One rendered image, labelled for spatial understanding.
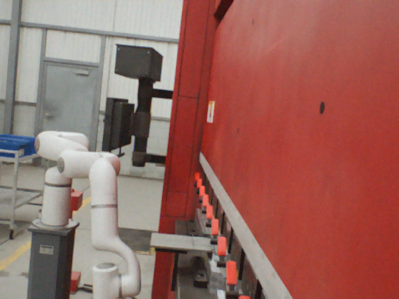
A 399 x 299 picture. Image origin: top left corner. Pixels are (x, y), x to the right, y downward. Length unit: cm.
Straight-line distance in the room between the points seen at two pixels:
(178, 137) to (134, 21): 673
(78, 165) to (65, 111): 792
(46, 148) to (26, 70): 792
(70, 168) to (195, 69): 137
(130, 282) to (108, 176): 35
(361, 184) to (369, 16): 20
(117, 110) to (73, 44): 668
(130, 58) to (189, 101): 49
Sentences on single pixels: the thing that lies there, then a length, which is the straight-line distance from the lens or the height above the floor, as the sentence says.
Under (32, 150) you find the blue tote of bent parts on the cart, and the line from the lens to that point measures 542.
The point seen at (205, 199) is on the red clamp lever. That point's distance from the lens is 188.
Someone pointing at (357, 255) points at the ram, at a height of 146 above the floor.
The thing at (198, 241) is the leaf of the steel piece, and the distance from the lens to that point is 205.
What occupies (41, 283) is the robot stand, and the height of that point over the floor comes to 75.
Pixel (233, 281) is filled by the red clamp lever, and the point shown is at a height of 120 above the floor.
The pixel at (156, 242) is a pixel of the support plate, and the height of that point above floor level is 100.
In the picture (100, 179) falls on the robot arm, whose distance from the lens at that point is 153.
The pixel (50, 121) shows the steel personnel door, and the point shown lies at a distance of 966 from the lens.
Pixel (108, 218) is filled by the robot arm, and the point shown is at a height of 121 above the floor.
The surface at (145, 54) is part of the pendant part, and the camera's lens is 296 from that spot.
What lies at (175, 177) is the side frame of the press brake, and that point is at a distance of 283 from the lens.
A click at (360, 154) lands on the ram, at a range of 54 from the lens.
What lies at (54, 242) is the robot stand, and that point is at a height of 94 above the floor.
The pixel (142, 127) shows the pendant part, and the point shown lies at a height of 140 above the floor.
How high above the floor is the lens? 161
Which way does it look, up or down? 5 degrees down
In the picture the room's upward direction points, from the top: 6 degrees clockwise
